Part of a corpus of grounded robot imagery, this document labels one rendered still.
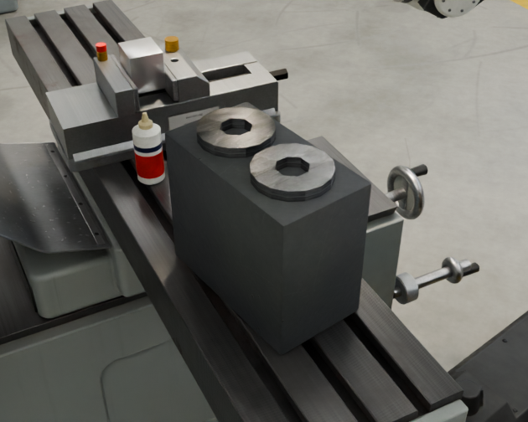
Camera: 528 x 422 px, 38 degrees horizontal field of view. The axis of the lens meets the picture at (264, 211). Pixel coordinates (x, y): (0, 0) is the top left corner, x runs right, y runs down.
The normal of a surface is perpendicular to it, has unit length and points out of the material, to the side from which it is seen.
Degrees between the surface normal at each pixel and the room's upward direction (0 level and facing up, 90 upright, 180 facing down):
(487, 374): 0
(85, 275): 90
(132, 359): 90
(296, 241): 90
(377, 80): 0
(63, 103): 0
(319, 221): 90
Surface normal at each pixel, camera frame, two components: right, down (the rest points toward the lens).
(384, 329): 0.00, -0.79
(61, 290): 0.45, 0.54
